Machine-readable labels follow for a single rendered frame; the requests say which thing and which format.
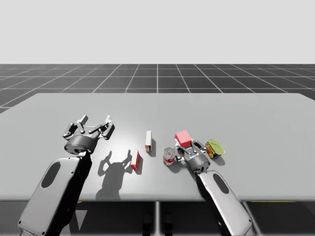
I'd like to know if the green and blue rectangular can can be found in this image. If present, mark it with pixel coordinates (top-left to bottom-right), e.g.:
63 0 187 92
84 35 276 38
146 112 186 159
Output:
205 138 225 161

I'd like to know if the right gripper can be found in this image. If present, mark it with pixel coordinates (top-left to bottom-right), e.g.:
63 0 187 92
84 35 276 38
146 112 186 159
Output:
174 139 211 174

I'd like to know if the red cube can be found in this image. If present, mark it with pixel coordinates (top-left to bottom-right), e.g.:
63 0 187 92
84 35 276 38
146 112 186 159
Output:
175 130 192 148

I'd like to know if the red and white can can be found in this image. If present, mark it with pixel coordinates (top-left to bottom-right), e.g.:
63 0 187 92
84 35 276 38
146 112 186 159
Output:
162 147 176 167

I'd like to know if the red and white carton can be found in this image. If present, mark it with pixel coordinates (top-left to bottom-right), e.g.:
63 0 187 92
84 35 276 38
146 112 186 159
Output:
145 130 153 152

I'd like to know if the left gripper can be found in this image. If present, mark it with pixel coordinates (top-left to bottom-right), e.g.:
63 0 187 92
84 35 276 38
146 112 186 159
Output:
61 115 115 155

